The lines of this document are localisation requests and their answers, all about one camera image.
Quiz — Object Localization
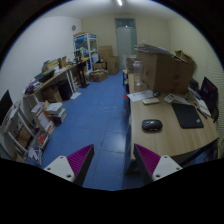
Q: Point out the small brown cardboard box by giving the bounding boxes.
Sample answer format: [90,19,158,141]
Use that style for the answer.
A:
[41,85,64,104]

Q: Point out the open tall cardboard box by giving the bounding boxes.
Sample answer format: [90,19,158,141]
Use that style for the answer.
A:
[174,49,195,66]

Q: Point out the white keypad remote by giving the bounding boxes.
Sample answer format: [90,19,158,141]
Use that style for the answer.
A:
[163,93,176,104]

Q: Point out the black monitor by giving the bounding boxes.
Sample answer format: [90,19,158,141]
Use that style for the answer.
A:
[0,89,14,126]

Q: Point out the white shelf unit with books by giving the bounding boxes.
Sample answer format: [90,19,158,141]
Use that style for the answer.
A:
[0,99,56,164]

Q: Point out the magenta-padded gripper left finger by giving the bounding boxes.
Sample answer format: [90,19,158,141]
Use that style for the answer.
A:
[43,143,95,187]

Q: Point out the black mouse pad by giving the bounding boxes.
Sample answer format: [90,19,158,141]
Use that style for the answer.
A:
[171,102,205,130]

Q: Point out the open low cardboard box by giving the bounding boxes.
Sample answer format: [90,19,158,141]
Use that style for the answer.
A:
[89,69,109,83]

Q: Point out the white paper sheet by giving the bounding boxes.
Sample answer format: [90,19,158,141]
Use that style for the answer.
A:
[126,89,155,103]

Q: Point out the black stand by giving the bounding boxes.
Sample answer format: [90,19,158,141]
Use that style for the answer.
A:
[74,59,91,89]

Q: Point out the clear plastic jar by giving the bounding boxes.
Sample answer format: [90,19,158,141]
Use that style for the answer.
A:
[132,60,146,88]

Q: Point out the black bin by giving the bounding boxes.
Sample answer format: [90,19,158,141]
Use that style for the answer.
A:
[58,79,74,102]

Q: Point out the large cardboard box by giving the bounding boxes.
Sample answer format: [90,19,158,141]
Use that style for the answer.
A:
[134,46,195,95]

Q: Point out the blue white glass-door cabinet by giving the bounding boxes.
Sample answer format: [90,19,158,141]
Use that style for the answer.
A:
[73,32,100,73]

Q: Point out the stacked cardboard boxes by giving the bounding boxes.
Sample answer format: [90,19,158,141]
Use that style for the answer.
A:
[98,45,120,76]

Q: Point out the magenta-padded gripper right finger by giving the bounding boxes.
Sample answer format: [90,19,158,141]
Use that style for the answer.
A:
[133,143,183,185]

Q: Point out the stack of books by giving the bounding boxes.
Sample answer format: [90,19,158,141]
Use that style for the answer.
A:
[45,102,67,126]

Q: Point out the black chair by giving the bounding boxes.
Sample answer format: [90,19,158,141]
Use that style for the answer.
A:
[199,76,220,123]

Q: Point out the black computer mouse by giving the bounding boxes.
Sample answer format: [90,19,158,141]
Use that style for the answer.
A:
[141,119,164,132]

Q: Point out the stack of flat papers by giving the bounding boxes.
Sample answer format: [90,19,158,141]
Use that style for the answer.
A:
[134,43,178,58]

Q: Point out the grey door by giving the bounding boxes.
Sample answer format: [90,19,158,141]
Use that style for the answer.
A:
[114,17,138,63]

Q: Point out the white notebook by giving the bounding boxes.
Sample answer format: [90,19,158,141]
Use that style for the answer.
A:
[194,98,213,118]

